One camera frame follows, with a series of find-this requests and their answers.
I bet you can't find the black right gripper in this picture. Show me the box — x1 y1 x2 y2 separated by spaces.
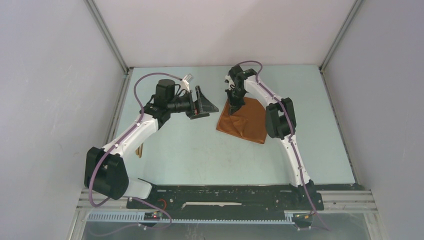
225 87 247 116

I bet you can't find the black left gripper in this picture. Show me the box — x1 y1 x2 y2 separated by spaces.
167 86 218 120

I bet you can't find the orange cloth napkin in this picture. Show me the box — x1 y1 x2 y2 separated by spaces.
216 97 268 144

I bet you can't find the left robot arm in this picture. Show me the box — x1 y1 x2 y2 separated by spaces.
84 79 219 208

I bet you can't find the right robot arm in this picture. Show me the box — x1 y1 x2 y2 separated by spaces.
225 65 317 209

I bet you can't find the wooden fork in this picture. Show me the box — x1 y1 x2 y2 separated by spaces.
137 143 144 158

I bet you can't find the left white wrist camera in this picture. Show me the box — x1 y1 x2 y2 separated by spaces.
180 73 194 92

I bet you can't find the right aluminium frame post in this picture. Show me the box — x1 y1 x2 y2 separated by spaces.
319 0 366 73

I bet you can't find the aluminium frame post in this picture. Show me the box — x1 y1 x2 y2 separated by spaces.
84 0 130 74
319 0 366 73

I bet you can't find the left aluminium frame post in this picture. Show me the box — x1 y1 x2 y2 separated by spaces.
84 0 130 74

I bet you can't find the white cable duct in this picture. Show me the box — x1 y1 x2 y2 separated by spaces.
86 211 312 225

